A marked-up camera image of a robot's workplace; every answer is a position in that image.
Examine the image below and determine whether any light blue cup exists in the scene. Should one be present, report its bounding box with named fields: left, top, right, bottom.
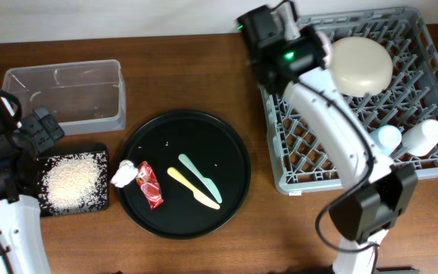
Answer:
left=370, top=125, right=402, bottom=156

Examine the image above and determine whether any cream plate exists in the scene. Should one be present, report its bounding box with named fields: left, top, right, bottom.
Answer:
left=329, top=37, right=393, bottom=97

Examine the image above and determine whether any mint green plastic knife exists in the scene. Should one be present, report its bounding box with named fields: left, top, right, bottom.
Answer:
left=178, top=154, right=223, bottom=204

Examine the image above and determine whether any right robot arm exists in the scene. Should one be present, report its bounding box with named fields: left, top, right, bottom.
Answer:
left=236, top=2, right=418, bottom=273

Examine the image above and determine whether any red snack wrapper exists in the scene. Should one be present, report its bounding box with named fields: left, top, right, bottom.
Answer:
left=135, top=161, right=163, bottom=211

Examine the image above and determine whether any pile of rice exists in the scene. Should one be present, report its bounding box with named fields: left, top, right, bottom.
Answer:
left=40, top=151, right=108, bottom=212

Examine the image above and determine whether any round black tray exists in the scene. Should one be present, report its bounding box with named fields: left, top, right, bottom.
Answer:
left=116, top=110, right=251, bottom=240

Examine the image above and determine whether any black rectangular tray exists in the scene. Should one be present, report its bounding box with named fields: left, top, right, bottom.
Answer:
left=32, top=142, right=110, bottom=218

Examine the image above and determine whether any yellow plastic knife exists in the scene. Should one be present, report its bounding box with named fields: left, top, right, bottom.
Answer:
left=167, top=167, right=220, bottom=210

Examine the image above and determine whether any grey dishwasher rack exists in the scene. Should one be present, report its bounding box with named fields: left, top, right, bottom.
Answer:
left=260, top=7, right=438, bottom=196

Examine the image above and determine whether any white cup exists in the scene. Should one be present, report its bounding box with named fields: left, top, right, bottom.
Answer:
left=401, top=119, right=438, bottom=157

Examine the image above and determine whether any clear plastic bin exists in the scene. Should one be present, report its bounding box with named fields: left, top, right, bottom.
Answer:
left=2, top=59, right=126, bottom=135

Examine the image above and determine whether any crumpled white tissue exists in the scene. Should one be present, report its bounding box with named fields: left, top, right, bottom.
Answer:
left=110, top=160, right=138, bottom=188

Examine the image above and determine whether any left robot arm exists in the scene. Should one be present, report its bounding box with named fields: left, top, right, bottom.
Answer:
left=0, top=89, right=65, bottom=273

